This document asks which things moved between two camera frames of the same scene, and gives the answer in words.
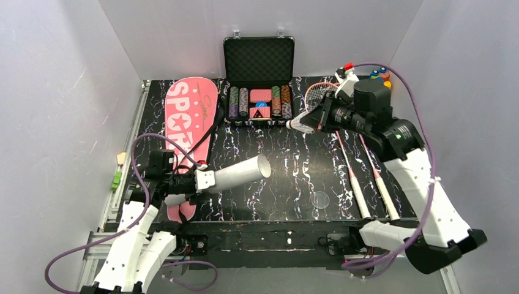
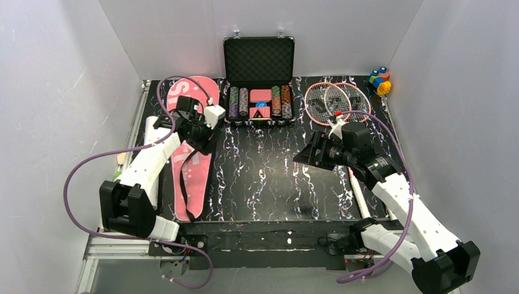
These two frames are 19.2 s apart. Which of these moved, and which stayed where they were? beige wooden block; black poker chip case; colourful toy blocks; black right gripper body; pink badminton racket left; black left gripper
Moved: black left gripper; black right gripper body
Stayed: beige wooden block; pink badminton racket left; colourful toy blocks; black poker chip case
